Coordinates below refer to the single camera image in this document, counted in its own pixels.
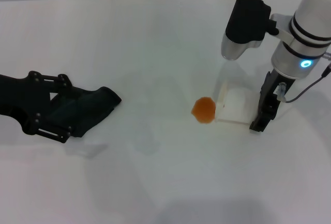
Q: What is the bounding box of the right gripper cable with plug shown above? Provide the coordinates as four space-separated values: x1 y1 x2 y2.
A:
275 63 331 104

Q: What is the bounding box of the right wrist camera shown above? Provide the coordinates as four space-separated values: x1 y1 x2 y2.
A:
220 0 296 62

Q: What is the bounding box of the white paper cup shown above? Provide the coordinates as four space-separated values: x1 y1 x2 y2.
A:
214 80 260 127

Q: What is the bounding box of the dark blue rag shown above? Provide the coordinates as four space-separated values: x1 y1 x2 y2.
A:
46 86 123 138

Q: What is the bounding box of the orange liquid stain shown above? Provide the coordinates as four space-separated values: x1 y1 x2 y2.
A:
191 96 216 125

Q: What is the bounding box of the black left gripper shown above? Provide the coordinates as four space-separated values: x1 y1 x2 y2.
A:
0 70 74 144

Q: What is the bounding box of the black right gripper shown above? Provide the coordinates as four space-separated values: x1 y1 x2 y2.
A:
249 69 295 133

